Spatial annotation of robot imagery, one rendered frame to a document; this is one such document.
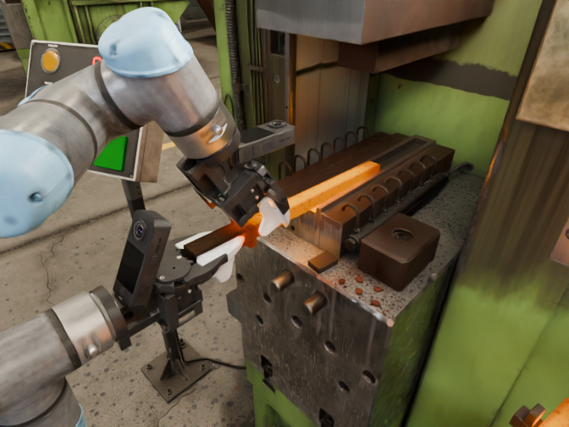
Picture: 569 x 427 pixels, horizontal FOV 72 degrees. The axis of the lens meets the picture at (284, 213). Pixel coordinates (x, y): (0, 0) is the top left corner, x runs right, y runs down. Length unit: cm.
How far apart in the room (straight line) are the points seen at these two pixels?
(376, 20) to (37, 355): 55
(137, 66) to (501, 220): 55
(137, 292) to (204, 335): 131
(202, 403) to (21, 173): 137
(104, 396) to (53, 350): 125
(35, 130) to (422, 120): 90
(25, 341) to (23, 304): 175
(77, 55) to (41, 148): 72
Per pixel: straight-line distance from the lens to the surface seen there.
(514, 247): 70
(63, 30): 549
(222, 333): 178
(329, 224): 68
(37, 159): 33
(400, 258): 62
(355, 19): 55
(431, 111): 106
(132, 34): 40
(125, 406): 168
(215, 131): 44
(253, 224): 59
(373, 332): 65
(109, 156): 93
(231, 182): 52
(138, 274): 49
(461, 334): 84
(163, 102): 42
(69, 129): 38
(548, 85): 59
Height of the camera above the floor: 137
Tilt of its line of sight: 34 degrees down
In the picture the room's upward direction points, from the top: straight up
